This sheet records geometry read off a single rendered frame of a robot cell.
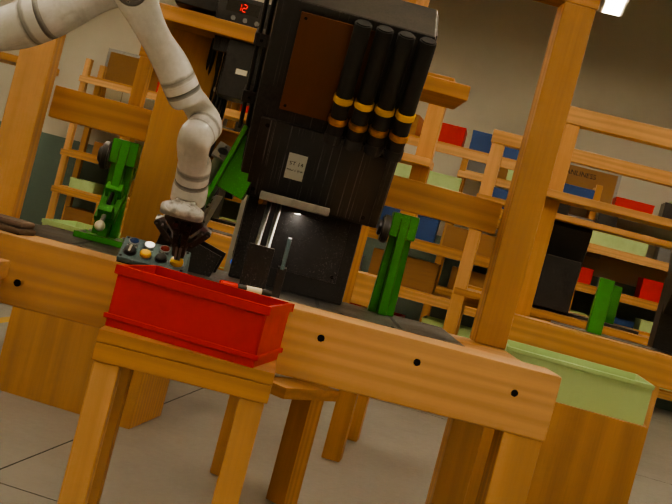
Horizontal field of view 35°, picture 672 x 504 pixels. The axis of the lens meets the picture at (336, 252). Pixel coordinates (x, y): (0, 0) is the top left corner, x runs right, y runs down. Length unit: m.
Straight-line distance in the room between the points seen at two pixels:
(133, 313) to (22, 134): 1.06
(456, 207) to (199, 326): 1.21
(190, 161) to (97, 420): 0.54
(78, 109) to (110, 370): 1.20
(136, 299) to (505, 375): 0.84
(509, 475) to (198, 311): 0.83
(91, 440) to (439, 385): 0.77
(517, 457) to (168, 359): 0.85
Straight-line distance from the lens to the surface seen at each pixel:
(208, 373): 2.04
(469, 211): 3.08
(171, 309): 2.07
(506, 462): 2.46
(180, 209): 2.21
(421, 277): 9.51
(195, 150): 2.15
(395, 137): 2.44
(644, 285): 11.94
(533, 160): 3.02
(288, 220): 2.74
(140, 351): 2.05
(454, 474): 3.07
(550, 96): 3.05
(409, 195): 3.05
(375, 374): 2.38
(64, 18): 2.14
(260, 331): 2.02
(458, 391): 2.40
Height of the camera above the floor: 1.11
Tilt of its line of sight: 2 degrees down
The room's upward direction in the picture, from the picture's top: 15 degrees clockwise
